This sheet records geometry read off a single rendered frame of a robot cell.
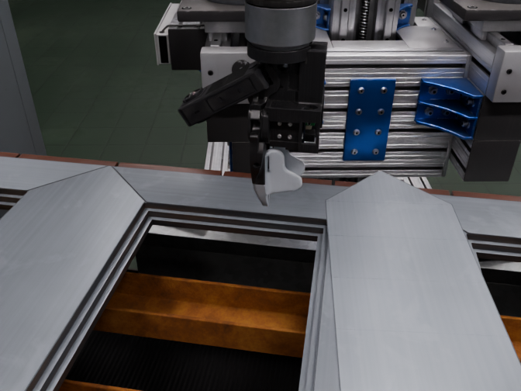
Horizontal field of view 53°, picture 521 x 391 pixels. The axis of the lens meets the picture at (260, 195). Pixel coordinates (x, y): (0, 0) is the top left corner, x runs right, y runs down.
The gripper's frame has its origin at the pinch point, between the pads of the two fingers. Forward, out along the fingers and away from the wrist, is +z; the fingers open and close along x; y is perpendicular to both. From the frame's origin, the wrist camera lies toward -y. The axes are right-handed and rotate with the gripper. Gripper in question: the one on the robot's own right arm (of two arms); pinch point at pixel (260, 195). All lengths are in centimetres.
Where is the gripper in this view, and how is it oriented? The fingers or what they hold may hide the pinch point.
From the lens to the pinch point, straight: 68.1
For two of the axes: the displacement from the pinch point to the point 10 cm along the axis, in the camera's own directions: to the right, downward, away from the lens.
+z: 0.0, 8.4, 5.5
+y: 9.9, 0.9, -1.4
